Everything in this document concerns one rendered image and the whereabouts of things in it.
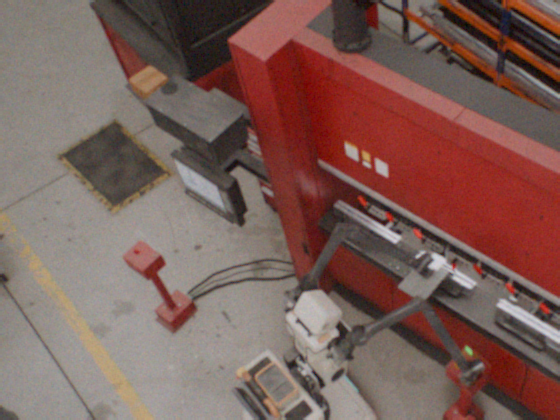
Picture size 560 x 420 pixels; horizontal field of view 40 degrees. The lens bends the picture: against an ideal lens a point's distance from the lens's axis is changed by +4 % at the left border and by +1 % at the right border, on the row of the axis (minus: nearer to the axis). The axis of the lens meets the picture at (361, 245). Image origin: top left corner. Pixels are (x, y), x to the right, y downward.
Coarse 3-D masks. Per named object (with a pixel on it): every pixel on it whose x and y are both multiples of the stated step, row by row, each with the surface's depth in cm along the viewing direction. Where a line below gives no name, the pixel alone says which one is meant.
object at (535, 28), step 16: (464, 0) 549; (480, 0) 544; (496, 0) 550; (480, 16) 543; (496, 16) 538; (512, 16) 531; (512, 32) 526; (528, 32) 520; (544, 32) 524; (528, 48) 521; (544, 48) 516
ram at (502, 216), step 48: (336, 96) 374; (336, 144) 409; (384, 144) 376; (432, 144) 348; (384, 192) 411; (432, 192) 378; (480, 192) 350; (528, 192) 326; (480, 240) 380; (528, 240) 352
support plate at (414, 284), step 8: (440, 272) 432; (448, 272) 432; (408, 280) 430; (416, 280) 430; (424, 280) 430; (432, 280) 429; (400, 288) 428; (408, 288) 427; (416, 288) 427; (424, 288) 427; (432, 288) 426; (424, 296) 424
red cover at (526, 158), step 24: (312, 48) 356; (336, 72) 356; (360, 72) 344; (384, 72) 343; (384, 96) 344; (408, 96) 333; (432, 96) 332; (432, 120) 332; (456, 120) 323; (480, 120) 321; (480, 144) 322; (504, 144) 313; (528, 144) 312; (528, 168) 312; (552, 168) 303; (552, 192) 313
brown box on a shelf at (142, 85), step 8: (144, 72) 532; (152, 72) 531; (160, 72) 531; (128, 80) 530; (136, 80) 528; (144, 80) 527; (152, 80) 527; (160, 80) 527; (168, 80) 530; (128, 88) 540; (136, 88) 528; (144, 88) 523; (152, 88) 524; (136, 96) 535; (144, 96) 528; (144, 104) 530
